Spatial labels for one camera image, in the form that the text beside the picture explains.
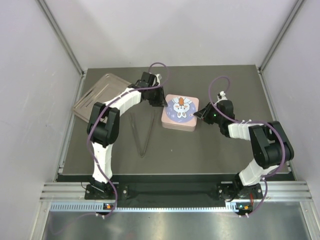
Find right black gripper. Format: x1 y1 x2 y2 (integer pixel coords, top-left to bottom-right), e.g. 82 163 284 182
194 102 224 125

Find silver tin lid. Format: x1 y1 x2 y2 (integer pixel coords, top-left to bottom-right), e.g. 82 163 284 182
161 94 200 123

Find metal tongs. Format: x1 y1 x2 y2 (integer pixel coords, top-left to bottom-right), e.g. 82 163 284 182
129 111 156 158

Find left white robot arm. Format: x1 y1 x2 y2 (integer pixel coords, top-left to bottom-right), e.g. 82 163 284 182
87 72 168 199

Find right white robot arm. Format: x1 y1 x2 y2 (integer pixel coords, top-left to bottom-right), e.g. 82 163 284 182
193 91 295 202

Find pink chocolate tin box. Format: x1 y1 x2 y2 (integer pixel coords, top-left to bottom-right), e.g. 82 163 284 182
162 120 197 132

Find silver metal tray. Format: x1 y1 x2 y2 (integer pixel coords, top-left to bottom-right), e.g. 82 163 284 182
73 73 131 123

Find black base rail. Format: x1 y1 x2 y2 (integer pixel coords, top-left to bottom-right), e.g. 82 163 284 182
84 174 263 208

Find white slotted cable duct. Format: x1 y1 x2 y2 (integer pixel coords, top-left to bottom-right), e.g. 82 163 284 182
49 202 252 213

